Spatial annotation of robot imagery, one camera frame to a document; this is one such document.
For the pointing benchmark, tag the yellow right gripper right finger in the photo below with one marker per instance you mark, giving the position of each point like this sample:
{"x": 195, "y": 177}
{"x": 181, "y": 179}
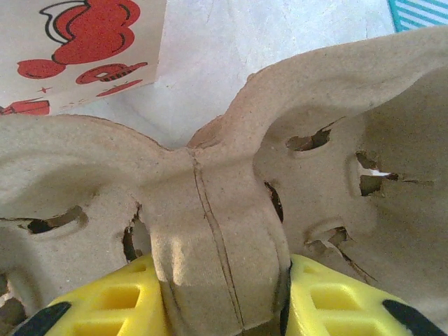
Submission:
{"x": 343, "y": 308}

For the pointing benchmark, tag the brown pulp cup carrier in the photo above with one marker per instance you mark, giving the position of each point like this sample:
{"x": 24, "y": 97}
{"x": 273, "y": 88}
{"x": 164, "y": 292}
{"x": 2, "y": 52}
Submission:
{"x": 217, "y": 196}

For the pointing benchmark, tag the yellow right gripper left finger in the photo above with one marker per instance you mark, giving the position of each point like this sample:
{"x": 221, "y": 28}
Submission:
{"x": 105, "y": 308}

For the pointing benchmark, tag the red white paper bag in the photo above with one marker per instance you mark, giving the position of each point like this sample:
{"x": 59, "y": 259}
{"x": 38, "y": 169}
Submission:
{"x": 87, "y": 35}

